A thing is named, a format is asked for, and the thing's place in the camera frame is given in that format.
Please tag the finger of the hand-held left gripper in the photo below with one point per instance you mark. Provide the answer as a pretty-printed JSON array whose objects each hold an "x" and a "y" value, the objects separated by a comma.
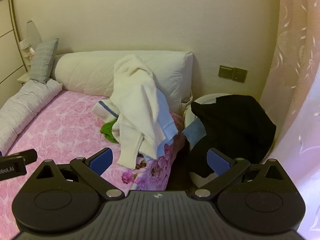
[{"x": 27, "y": 156}]

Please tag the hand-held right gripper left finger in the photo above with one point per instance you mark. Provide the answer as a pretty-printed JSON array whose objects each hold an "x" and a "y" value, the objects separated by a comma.
[{"x": 102, "y": 161}]

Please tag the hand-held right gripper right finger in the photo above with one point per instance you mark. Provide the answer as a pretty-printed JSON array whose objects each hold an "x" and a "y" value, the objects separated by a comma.
[{"x": 218, "y": 163}]

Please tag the white striped knit sweater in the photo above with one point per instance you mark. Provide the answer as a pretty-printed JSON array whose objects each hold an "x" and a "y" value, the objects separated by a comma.
[{"x": 135, "y": 100}]

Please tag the green knit garment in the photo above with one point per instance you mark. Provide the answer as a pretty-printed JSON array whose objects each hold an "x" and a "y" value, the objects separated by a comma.
[{"x": 107, "y": 130}]

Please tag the blue cloth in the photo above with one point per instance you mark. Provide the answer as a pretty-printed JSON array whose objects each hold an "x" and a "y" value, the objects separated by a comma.
[{"x": 196, "y": 132}]

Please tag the black garment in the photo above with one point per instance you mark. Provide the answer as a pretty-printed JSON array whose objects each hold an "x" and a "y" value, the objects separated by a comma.
[{"x": 232, "y": 125}]

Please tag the grey ribbed quilt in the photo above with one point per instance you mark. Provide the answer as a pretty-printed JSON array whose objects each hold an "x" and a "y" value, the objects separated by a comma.
[{"x": 20, "y": 110}]

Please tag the pink floral blanket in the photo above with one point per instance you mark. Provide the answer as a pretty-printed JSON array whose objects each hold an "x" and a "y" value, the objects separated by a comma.
[{"x": 62, "y": 125}]

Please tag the white round laundry basket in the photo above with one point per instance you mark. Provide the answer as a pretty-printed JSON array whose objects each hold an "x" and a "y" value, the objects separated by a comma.
[{"x": 188, "y": 118}]

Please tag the light blue garment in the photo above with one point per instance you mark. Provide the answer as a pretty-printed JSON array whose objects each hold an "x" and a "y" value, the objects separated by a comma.
[{"x": 166, "y": 120}]

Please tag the white nightstand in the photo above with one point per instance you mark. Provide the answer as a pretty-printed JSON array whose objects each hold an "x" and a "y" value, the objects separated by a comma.
[{"x": 23, "y": 79}]

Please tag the long white bolster cushion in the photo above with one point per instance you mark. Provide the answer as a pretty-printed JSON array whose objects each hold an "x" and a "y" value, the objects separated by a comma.
[{"x": 87, "y": 72}]

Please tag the grey textured pillow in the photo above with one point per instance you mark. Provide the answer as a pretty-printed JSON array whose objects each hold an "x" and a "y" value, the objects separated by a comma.
[{"x": 43, "y": 60}]

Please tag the pink patterned curtain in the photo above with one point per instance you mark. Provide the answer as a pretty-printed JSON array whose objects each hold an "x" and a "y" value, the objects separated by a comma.
[{"x": 295, "y": 80}]

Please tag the oval mirror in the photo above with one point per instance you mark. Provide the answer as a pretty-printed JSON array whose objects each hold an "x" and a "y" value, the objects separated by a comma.
[{"x": 32, "y": 31}]

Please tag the brass wall switch plate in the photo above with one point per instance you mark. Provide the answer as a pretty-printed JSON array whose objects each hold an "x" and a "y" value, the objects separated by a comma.
[
  {"x": 225, "y": 72},
  {"x": 240, "y": 75}
]

